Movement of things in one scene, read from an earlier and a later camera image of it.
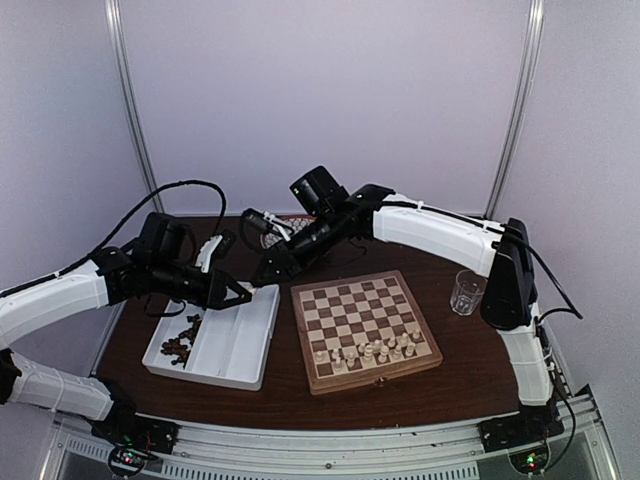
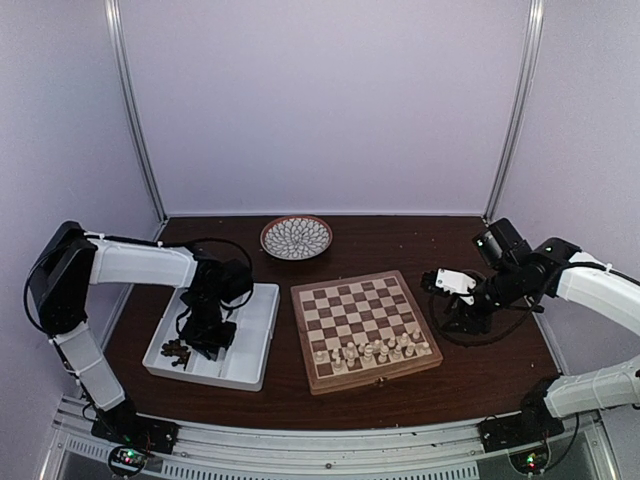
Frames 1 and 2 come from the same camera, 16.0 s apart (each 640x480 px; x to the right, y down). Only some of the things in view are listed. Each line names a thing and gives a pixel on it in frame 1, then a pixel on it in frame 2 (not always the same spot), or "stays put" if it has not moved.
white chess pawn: x=404 y=341 stays put
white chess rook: x=410 y=349 stays put
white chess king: x=368 y=358 stays put
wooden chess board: x=360 y=331 stays put
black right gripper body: x=327 y=238 -> x=506 y=289
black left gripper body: x=165 y=281 -> x=203 y=329
